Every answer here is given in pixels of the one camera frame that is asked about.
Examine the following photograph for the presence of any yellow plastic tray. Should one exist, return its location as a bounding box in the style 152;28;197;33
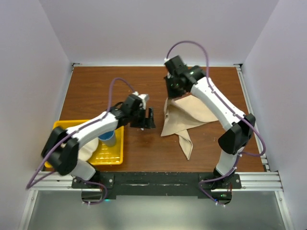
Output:
44;119;125;168

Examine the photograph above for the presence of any blue plastic cup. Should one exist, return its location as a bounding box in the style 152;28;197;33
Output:
98;130;117;147

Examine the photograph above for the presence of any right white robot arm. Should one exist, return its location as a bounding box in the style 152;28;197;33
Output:
164;56;256;188

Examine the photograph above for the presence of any white divided plate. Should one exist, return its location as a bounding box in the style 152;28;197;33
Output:
61;137;99;163

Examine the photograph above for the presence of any aluminium table frame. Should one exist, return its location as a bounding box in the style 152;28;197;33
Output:
28;61;285;230

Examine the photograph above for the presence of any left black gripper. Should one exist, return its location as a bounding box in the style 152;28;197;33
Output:
130;106;155;128

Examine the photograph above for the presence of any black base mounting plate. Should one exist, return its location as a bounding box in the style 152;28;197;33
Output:
71;172;242;205

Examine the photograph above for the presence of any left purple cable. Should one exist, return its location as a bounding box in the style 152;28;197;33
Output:
25;77;140;206

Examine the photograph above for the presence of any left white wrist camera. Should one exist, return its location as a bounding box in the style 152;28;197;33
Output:
132;91;150;110

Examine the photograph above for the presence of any beige cloth napkin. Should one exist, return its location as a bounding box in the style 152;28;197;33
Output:
161;95;218;160

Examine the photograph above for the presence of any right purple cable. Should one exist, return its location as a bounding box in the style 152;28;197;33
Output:
165;41;267;207

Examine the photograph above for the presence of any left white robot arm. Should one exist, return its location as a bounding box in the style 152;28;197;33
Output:
41;92;155;188

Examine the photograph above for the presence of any purple cable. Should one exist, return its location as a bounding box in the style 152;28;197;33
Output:
25;77;140;206
165;41;267;207

